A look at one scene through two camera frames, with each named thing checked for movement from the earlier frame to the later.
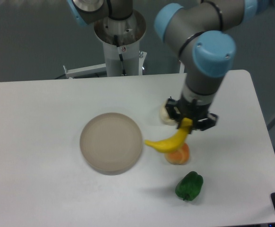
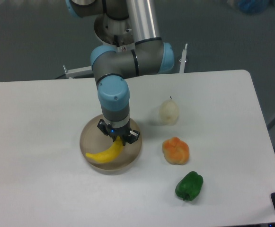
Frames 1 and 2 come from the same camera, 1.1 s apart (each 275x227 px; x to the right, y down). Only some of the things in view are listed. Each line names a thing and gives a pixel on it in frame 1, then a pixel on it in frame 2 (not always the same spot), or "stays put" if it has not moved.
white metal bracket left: [72, 74] stays put
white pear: [164, 117] stays put
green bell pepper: [189, 186] stays put
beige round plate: [110, 144] stays put
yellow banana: [174, 142] → [109, 154]
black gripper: [193, 110] → [109, 130]
